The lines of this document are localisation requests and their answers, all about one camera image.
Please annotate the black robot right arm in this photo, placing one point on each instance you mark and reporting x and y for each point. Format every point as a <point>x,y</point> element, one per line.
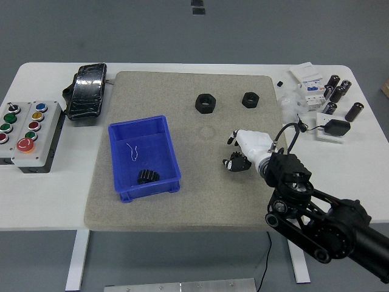
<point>334,231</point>

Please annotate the black power adapter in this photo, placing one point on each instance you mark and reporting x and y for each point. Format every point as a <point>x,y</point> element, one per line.
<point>338,126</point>

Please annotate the grey-brown mat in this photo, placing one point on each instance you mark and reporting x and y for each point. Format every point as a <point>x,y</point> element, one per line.
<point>197,197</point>

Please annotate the white cardboard box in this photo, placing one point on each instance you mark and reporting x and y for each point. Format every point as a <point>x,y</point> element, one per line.
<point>305,72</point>

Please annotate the dark brown capacitor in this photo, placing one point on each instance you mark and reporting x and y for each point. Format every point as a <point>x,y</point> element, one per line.
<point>330,108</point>
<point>332,81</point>
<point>354,111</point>
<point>328,92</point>
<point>337,94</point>
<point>346,85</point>

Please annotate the black foil-wrapped device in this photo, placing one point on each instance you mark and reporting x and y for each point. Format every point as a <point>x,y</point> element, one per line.
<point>86,91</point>

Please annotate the white table leg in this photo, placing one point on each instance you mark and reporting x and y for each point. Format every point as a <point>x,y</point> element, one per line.
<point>299,264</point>
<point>77,258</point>

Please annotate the grey four-button control box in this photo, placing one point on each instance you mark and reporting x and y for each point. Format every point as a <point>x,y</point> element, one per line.
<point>15,124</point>

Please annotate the black floor marker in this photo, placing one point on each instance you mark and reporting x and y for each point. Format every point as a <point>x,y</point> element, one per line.
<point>197,2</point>

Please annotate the blue plastic box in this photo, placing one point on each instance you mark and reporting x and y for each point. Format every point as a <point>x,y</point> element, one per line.
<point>149,146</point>

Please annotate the small black hex nut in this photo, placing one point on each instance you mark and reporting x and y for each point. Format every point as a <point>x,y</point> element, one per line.
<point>246,103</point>

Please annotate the large black hex nut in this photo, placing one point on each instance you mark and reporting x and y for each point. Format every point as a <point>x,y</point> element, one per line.
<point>199,107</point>

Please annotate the brown cardboard piece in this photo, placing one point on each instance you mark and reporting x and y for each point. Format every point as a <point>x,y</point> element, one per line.
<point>386,87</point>

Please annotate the grey emergency-stop control box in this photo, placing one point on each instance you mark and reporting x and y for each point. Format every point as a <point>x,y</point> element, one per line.
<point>45,127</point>

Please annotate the small black gear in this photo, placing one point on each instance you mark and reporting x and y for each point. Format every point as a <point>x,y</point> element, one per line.
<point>236,156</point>

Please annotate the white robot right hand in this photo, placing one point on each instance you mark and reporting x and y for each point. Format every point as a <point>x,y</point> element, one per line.
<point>253,144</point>

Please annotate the crumpled clear plastic bag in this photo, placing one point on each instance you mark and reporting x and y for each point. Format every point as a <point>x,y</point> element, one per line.
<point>288,108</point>

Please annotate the large black gear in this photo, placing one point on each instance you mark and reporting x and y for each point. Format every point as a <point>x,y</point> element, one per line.
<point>148,177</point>

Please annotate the white circuit breaker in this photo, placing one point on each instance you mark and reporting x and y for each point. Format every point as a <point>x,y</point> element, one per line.
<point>313,98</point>

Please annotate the white thread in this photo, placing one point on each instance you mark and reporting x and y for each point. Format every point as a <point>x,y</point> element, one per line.
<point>133,158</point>

